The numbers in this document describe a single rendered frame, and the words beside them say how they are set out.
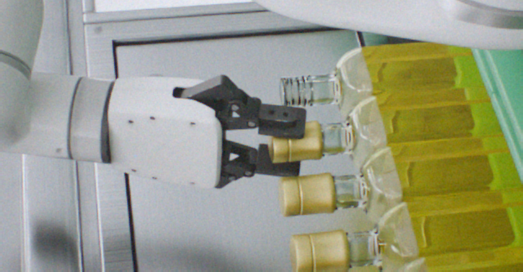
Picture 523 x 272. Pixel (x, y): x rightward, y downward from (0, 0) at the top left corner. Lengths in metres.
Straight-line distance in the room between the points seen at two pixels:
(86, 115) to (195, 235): 0.18
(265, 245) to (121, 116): 0.21
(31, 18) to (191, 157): 0.18
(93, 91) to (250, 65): 0.29
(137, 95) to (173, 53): 0.28
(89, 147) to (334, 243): 0.23
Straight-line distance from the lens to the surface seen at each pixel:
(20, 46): 0.93
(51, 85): 0.98
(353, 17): 0.58
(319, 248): 0.90
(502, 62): 0.99
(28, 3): 0.94
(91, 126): 0.96
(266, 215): 1.09
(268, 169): 0.99
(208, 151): 0.96
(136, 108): 0.94
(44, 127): 0.97
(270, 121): 0.95
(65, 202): 1.10
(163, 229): 1.07
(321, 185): 0.93
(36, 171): 1.13
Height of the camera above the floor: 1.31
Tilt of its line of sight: 8 degrees down
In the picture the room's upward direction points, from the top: 95 degrees counter-clockwise
